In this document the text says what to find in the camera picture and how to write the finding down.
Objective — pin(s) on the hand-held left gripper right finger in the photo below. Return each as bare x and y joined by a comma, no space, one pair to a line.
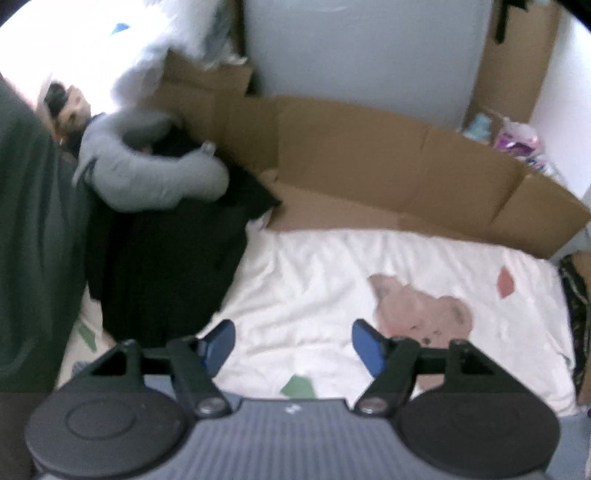
369,344

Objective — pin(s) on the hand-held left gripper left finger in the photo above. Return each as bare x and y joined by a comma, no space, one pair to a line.
219,344

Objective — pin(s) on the black clothes pile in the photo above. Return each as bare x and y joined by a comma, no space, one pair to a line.
175,267

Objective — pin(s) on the cream bear print blanket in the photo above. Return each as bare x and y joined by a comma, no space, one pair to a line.
323,286

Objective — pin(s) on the grey neck pillow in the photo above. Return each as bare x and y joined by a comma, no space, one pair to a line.
152,184

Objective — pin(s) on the flat cardboard sheet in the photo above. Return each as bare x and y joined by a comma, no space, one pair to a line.
369,152

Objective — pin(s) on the black patterned garment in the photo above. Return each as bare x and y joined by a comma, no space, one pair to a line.
575,300

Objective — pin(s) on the dark green duvet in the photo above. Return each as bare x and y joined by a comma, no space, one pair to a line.
32,230

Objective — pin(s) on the purple and white refill bag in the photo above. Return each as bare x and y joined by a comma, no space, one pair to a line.
517,141

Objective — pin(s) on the plush doll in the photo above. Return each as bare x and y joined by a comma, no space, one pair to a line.
69,110

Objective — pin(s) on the grey upright panel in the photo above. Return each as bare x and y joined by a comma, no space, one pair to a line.
360,50

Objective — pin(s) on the upright cardboard box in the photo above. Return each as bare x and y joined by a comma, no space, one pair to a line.
512,69

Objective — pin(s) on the blue tag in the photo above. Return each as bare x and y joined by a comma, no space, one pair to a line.
119,28

